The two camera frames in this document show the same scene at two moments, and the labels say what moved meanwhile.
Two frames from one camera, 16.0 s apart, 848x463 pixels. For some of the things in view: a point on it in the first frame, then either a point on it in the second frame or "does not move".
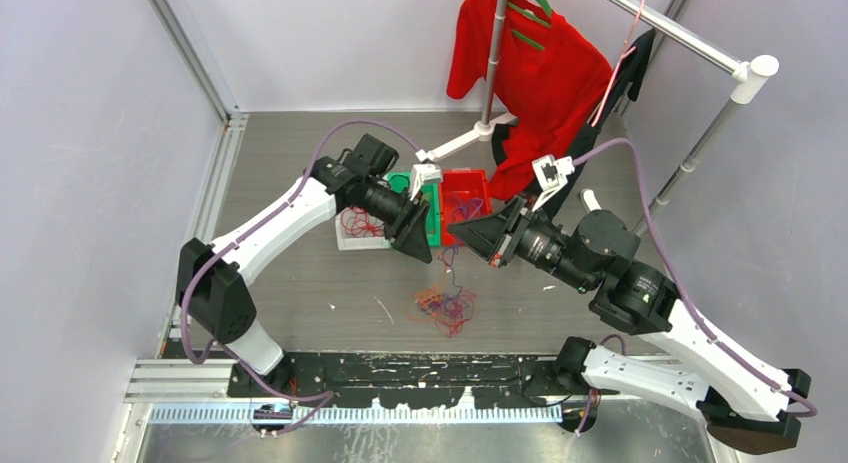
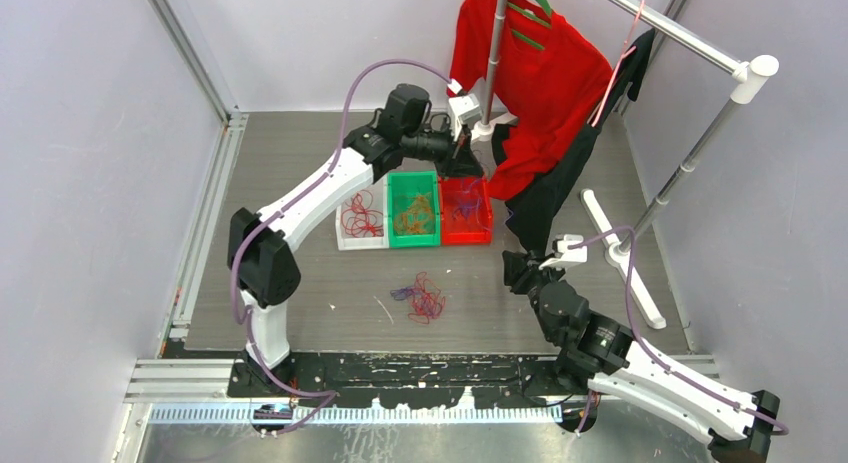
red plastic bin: [463, 195] does not move
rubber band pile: [447, 310] to [425, 297]
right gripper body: [536, 241] to [539, 275]
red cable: [357, 224] does not move
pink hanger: [626, 49] does not move
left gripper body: [390, 208] to [437, 146]
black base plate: [411, 379] does not move
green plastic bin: [401, 182] does not move
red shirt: [550, 81] does not move
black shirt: [629, 72] does not move
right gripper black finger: [481, 233] to [517, 273]
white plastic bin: [357, 229] does not move
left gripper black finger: [413, 241] to [464, 162]
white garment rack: [744, 74] does not move
